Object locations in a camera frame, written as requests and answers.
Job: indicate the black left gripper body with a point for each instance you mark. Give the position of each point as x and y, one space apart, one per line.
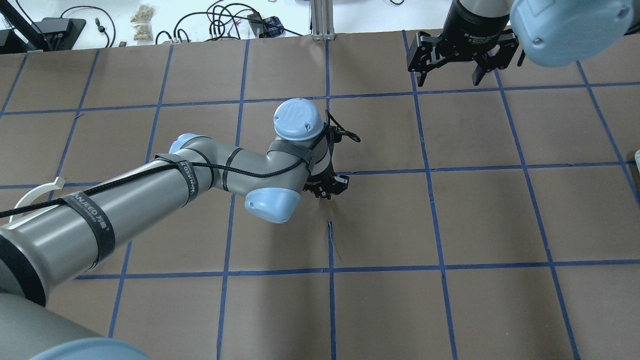
321 182

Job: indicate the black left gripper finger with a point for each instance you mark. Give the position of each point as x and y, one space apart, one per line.
320 192
338 184

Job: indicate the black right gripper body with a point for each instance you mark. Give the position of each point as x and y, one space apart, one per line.
468 31

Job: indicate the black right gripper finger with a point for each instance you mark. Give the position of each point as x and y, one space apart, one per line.
507 43
421 54

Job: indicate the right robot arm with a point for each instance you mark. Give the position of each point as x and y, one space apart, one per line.
551 33

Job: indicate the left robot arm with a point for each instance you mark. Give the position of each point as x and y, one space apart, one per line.
47 244

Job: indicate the aluminium frame post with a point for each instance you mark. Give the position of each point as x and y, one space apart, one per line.
322 20

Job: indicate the white curved plastic bracket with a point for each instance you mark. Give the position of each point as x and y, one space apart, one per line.
31 196

